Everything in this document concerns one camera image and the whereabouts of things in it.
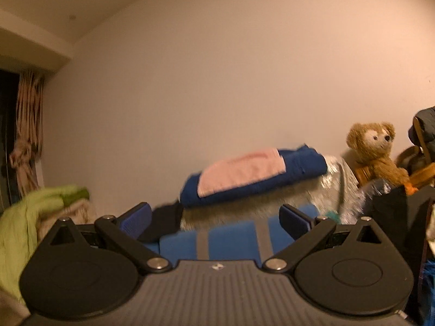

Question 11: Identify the dark window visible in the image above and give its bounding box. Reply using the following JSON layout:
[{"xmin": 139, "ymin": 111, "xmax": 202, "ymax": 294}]
[{"xmin": 0, "ymin": 68, "xmax": 21, "ymax": 208}]

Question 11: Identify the brown teddy bear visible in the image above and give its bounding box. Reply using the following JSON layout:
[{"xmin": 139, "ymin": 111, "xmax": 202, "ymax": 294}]
[{"xmin": 346, "ymin": 121, "xmax": 418, "ymax": 196}]

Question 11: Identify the dark jacket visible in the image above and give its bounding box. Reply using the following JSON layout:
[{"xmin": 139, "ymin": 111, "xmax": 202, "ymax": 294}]
[{"xmin": 408, "ymin": 106, "xmax": 435, "ymax": 158}]

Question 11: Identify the cream cloth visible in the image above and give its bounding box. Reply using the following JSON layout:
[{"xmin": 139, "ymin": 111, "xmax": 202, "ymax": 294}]
[{"xmin": 37, "ymin": 199, "xmax": 99, "ymax": 231}]

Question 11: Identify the green cloth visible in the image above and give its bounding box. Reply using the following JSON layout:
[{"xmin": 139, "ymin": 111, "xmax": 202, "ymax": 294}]
[{"xmin": 0, "ymin": 185, "xmax": 91, "ymax": 308}]

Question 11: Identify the beige curtain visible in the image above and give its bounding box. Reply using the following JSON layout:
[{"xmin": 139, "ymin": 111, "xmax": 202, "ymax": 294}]
[{"xmin": 8, "ymin": 70, "xmax": 46, "ymax": 199}]

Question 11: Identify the clear plastic bag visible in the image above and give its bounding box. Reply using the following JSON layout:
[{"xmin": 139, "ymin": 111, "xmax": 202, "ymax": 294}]
[{"xmin": 313, "ymin": 154, "xmax": 366, "ymax": 225}]

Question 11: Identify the pink towel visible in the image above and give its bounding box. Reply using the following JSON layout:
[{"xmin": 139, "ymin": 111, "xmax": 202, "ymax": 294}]
[{"xmin": 198, "ymin": 148, "xmax": 285, "ymax": 198}]

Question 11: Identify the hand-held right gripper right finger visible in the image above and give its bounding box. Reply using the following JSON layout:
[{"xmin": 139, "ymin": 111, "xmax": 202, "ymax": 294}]
[{"xmin": 263, "ymin": 202, "xmax": 386, "ymax": 274}]

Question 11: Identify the blue grey-striped pillow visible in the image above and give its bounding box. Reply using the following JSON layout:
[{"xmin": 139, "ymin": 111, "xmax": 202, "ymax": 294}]
[{"xmin": 141, "ymin": 204, "xmax": 320, "ymax": 269}]

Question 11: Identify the folded dark blue garment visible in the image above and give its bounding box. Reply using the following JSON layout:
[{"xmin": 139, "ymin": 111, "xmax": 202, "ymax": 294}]
[{"xmin": 178, "ymin": 144, "xmax": 328, "ymax": 209}]

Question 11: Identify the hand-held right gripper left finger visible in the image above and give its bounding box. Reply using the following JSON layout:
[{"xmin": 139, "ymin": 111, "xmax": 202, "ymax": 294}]
[{"xmin": 49, "ymin": 201, "xmax": 172, "ymax": 274}]

